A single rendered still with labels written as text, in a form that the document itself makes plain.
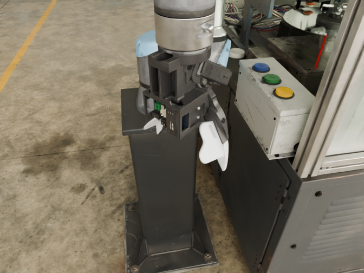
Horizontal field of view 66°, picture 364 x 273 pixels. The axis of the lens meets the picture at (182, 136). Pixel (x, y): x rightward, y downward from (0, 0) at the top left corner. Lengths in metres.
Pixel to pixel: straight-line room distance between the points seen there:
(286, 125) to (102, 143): 1.49
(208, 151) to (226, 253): 1.04
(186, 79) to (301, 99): 0.40
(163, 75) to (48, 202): 1.44
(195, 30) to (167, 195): 0.81
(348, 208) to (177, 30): 0.77
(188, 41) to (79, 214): 1.37
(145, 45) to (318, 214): 0.68
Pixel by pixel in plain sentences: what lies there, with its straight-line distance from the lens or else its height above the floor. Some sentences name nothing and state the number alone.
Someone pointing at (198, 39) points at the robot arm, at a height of 1.13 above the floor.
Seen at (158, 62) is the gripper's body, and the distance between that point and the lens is 0.36.
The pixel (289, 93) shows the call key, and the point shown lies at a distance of 0.72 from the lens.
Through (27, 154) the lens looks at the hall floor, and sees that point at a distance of 2.10.
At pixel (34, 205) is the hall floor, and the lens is 1.76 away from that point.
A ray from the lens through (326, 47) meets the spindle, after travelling 1.16.
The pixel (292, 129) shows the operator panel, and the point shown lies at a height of 0.84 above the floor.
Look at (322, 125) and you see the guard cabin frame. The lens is 0.64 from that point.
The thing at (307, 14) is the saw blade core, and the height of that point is 0.95.
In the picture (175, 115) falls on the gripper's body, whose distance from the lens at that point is 0.38.
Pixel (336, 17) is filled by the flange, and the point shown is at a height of 0.97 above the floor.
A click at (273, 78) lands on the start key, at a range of 0.78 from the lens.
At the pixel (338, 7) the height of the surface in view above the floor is 1.00.
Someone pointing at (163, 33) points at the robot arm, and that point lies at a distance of 0.36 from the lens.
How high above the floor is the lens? 1.25
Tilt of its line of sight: 39 degrees down
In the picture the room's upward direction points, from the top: straight up
